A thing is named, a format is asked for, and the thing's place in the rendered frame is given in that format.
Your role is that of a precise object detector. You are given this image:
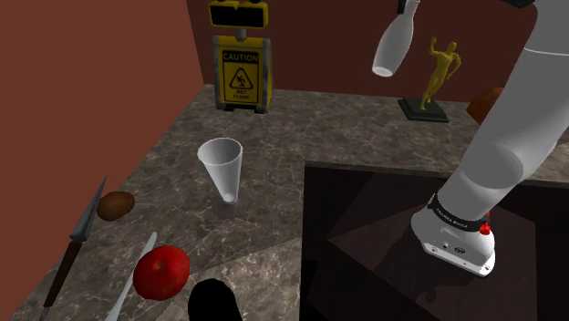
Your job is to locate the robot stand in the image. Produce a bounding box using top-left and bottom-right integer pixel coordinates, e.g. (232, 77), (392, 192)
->
(302, 161), (569, 321)

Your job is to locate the brown kiwi fruit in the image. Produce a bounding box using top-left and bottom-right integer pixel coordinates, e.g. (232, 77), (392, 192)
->
(96, 191), (136, 222)

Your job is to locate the white plastic knife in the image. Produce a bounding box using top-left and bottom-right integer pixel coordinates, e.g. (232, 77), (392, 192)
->
(104, 231), (159, 321)

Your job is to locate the gold figure on black base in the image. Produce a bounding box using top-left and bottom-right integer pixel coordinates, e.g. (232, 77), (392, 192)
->
(397, 36), (462, 123)

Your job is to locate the red apple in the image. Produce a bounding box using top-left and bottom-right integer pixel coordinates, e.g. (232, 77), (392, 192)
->
(132, 244), (191, 301)

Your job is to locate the knife with brown handle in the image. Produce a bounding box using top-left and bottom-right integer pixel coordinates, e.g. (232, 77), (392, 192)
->
(38, 174), (109, 321)

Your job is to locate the white bottle-shaped vase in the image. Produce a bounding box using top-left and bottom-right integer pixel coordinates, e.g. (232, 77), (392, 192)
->
(371, 0), (421, 78)

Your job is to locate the black rounded thing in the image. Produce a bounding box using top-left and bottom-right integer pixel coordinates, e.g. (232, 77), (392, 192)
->
(187, 278), (243, 321)

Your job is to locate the orange-brown rounded thing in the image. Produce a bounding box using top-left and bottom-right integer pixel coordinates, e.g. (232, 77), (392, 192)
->
(466, 87), (504, 126)

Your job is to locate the white cone-shaped cup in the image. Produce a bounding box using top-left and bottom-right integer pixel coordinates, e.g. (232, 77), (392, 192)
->
(196, 137), (244, 206)

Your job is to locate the yellow caution sign figure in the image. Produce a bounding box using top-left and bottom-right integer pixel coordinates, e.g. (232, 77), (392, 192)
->
(207, 0), (274, 115)

